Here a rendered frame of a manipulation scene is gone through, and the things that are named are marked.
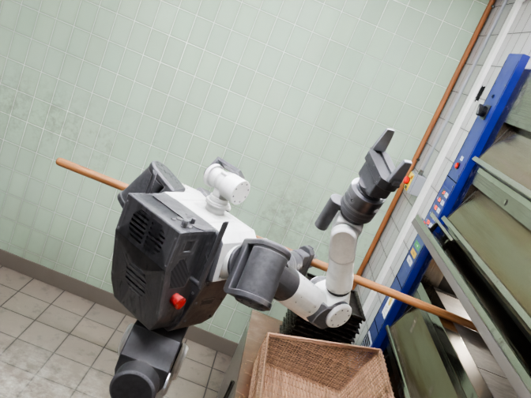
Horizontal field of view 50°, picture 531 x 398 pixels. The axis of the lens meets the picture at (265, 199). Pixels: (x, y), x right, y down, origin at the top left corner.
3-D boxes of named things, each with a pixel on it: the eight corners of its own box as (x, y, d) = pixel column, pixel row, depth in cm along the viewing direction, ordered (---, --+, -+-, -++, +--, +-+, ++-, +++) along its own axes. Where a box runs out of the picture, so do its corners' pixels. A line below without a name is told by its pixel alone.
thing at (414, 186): (415, 193, 290) (423, 175, 287) (419, 197, 280) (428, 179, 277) (402, 187, 290) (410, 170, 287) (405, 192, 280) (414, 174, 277)
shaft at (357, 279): (53, 165, 198) (55, 157, 198) (57, 163, 201) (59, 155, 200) (502, 343, 202) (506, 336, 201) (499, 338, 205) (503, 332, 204)
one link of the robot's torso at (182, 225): (155, 367, 128) (209, 230, 119) (74, 287, 146) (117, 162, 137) (237, 342, 152) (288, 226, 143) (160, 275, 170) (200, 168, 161)
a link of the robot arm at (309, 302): (325, 342, 151) (282, 313, 136) (302, 309, 161) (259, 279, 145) (357, 313, 150) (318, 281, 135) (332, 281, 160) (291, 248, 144)
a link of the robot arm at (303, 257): (299, 238, 199) (280, 240, 190) (321, 252, 194) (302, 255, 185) (286, 269, 203) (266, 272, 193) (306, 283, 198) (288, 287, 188)
